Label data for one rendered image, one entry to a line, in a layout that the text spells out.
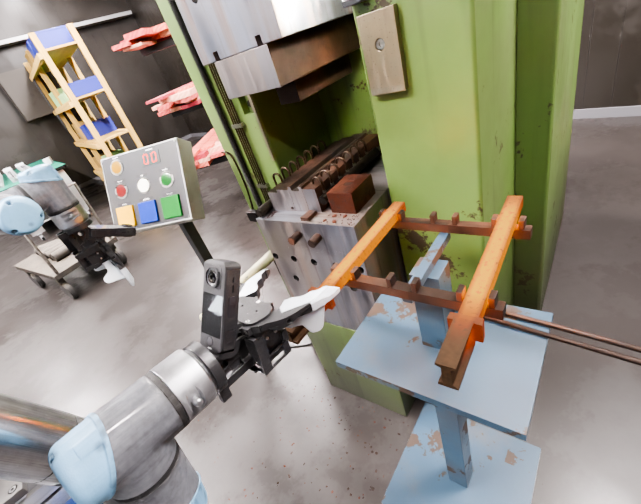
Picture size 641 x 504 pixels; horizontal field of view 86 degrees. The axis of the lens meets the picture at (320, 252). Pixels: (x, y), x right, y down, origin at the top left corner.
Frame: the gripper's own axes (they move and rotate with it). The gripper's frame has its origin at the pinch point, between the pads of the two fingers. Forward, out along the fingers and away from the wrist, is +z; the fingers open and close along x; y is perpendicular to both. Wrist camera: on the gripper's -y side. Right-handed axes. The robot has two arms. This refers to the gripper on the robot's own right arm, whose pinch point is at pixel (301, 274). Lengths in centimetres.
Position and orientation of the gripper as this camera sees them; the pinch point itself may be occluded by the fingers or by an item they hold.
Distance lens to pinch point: 54.4
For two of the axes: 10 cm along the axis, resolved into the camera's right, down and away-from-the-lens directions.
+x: 7.7, 1.4, -6.2
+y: 2.0, 8.7, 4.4
